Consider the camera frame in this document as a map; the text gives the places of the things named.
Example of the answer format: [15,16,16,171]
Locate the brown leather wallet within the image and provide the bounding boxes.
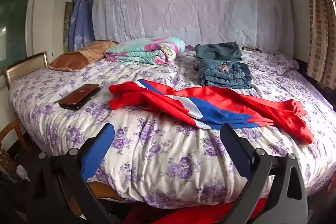
[54,84,102,111]

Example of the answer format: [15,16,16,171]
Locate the wooden chair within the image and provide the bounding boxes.
[0,119,29,174]

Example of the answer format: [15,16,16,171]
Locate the window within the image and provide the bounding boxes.
[0,0,40,64]

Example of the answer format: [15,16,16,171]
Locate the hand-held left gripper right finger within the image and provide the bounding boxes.
[220,123,308,224]

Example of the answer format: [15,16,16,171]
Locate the folded teal floral quilt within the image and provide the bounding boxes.
[104,37,186,65]

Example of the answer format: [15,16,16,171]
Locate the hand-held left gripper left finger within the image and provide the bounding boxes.
[28,123,124,224]

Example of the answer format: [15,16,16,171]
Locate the red cloth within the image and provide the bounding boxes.
[126,198,268,224]

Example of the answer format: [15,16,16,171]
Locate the folded dark green pants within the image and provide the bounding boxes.
[195,42,243,62]

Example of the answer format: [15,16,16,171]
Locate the clear plastic bottle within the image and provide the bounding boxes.
[16,165,29,182]

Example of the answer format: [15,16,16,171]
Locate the folded blue jeans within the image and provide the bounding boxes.
[197,60,256,89]

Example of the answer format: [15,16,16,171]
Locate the beige checked curtain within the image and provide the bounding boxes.
[298,0,336,90]

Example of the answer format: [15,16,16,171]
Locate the gold bed frame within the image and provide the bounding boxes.
[3,51,49,88]

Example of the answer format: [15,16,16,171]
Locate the bed with purple floral sheet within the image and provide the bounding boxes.
[7,44,336,210]

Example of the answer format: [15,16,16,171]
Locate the blue floral hanging cloth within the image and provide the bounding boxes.
[69,0,97,51]

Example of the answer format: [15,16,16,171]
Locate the red pants with blue-white stripe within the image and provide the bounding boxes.
[109,79,315,143]

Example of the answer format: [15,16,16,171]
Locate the brown satin pillow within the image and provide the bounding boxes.
[49,40,118,72]

